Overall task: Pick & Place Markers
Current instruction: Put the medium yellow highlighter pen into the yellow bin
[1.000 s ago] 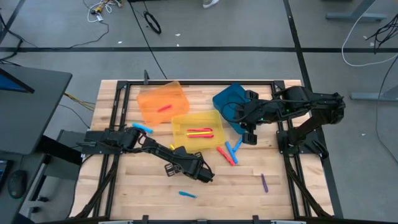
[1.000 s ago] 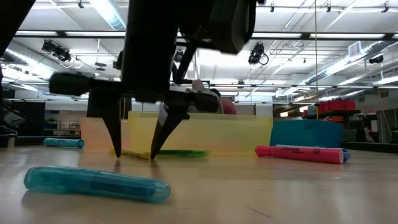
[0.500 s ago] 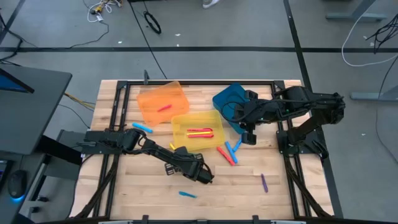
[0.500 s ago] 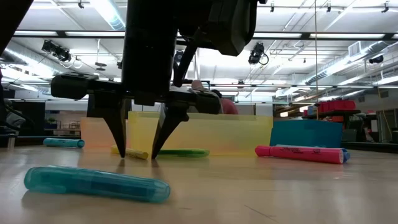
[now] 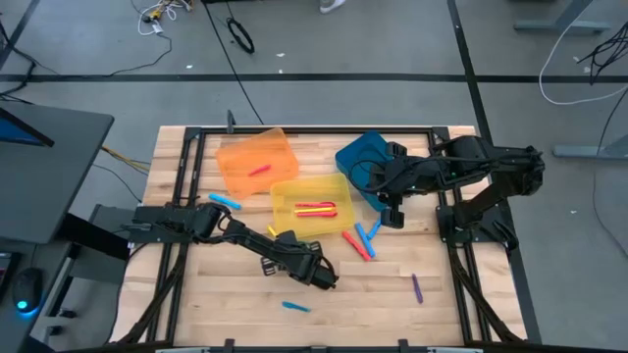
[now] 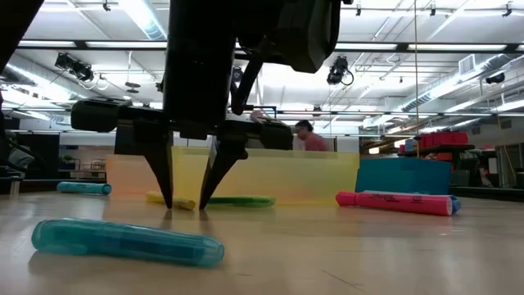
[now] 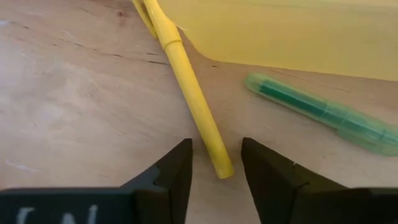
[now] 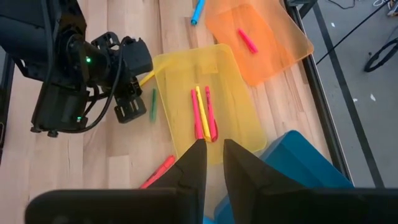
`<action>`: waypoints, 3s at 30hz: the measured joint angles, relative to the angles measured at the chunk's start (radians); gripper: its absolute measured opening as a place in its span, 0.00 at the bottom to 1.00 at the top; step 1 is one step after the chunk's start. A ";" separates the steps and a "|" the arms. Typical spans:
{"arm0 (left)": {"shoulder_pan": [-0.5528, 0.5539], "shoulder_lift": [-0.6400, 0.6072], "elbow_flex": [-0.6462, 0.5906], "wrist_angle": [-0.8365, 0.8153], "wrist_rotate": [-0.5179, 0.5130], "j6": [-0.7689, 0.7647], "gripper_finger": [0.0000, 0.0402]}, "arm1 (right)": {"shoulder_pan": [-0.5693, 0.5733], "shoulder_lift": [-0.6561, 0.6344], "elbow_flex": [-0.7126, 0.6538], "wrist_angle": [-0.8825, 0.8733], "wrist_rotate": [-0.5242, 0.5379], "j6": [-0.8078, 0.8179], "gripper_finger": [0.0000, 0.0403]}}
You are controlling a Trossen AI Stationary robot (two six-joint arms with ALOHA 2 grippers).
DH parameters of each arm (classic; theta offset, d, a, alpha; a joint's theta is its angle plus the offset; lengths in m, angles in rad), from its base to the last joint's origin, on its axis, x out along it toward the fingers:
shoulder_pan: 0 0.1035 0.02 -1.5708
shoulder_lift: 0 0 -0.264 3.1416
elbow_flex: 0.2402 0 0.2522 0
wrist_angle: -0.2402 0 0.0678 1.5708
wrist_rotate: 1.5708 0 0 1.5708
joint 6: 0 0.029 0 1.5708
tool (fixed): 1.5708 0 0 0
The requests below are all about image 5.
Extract orange translucent plastic bin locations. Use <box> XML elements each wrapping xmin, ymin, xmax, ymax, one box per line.
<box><xmin>214</xmin><ymin>126</ymin><xmax>300</xmax><ymax>201</ymax></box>

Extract grey desk foot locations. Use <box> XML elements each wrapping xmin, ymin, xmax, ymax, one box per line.
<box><xmin>513</xmin><ymin>0</ymin><xmax>612</xmax><ymax>35</ymax></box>
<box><xmin>552</xmin><ymin>131</ymin><xmax>628</xmax><ymax>161</ymax></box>

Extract white floor cable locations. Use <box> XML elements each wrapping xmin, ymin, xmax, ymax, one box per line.
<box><xmin>538</xmin><ymin>0</ymin><xmax>628</xmax><ymax>107</ymax></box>

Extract monitor with blue screen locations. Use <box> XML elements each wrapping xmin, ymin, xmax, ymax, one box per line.
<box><xmin>0</xmin><ymin>106</ymin><xmax>56</xmax><ymax>149</ymax></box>

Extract black computer mouse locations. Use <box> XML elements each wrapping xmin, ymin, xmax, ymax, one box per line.
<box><xmin>11</xmin><ymin>267</ymin><xmax>44</xmax><ymax>316</ymax></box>

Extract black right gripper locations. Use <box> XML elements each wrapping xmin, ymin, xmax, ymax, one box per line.
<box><xmin>374</xmin><ymin>164</ymin><xmax>423</xmax><ymax>230</ymax></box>

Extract yellow floor cables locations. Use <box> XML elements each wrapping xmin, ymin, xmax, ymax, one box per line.
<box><xmin>100</xmin><ymin>145</ymin><xmax>151</xmax><ymax>175</ymax></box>

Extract blue plastic bin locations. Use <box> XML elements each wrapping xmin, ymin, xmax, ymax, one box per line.
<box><xmin>334</xmin><ymin>129</ymin><xmax>401</xmax><ymax>213</ymax></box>

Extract black floor cable bundle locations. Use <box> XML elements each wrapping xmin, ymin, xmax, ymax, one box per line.
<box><xmin>576</xmin><ymin>19</ymin><xmax>628</xmax><ymax>87</ymax></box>

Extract black aluminium table frame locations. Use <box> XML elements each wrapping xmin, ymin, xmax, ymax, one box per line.
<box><xmin>110</xmin><ymin>126</ymin><xmax>530</xmax><ymax>347</ymax></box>

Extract black desk support beam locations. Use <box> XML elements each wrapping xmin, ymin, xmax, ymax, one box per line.
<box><xmin>57</xmin><ymin>212</ymin><xmax>131</xmax><ymax>262</ymax></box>

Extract yellow translucent plastic bin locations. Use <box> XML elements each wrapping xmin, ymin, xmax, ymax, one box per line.
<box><xmin>269</xmin><ymin>172</ymin><xmax>356</xmax><ymax>240</ymax></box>

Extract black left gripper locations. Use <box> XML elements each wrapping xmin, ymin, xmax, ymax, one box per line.
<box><xmin>287</xmin><ymin>241</ymin><xmax>340</xmax><ymax>292</ymax></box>

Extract grey desk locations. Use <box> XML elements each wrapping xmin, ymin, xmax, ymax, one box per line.
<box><xmin>0</xmin><ymin>100</ymin><xmax>116</xmax><ymax>245</ymax></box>

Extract black long floor cable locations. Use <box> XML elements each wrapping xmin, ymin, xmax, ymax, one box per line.
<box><xmin>202</xmin><ymin>0</ymin><xmax>265</xmax><ymax>126</ymax></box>

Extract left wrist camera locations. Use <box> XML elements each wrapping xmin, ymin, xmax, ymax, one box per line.
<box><xmin>258</xmin><ymin>253</ymin><xmax>280</xmax><ymax>277</ymax></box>

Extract black coiled floor cable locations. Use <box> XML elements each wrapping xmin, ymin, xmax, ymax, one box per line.
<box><xmin>226</xmin><ymin>17</ymin><xmax>256</xmax><ymax>55</ymax></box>

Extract purple highlighter marker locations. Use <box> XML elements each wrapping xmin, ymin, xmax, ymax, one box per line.
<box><xmin>411</xmin><ymin>273</ymin><xmax>425</xmax><ymax>305</ymax></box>

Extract white and yellow cable bundle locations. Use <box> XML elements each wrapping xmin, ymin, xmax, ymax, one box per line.
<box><xmin>135</xmin><ymin>0</ymin><xmax>193</xmax><ymax>37</ymax></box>

